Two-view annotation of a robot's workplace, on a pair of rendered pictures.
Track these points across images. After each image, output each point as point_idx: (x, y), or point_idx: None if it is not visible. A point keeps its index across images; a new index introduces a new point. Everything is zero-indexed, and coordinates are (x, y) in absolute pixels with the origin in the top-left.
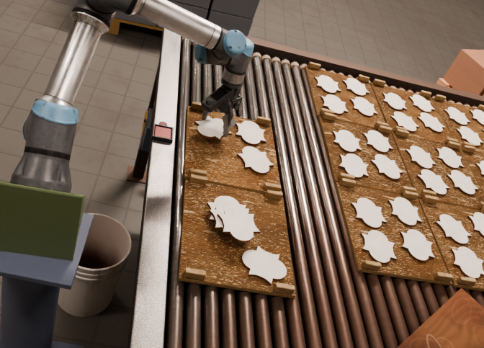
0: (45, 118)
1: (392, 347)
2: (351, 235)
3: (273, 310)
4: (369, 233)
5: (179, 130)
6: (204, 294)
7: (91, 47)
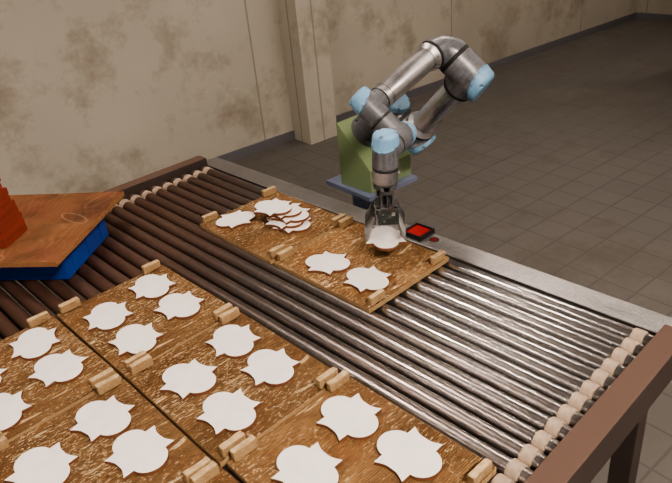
0: None
1: (109, 251)
2: (184, 279)
3: None
4: (167, 288)
5: None
6: None
7: (436, 95)
